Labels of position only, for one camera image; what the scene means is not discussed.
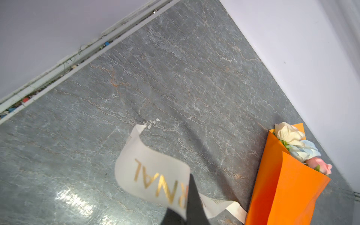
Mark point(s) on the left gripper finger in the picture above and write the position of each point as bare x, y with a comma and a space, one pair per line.
195, 212

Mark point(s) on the white ribbon strip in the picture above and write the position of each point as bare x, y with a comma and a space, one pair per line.
161, 179

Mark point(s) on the orange wrapping paper sheet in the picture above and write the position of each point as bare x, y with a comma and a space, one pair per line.
286, 190

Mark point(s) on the cream fake rose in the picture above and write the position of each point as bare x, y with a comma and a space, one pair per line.
289, 134

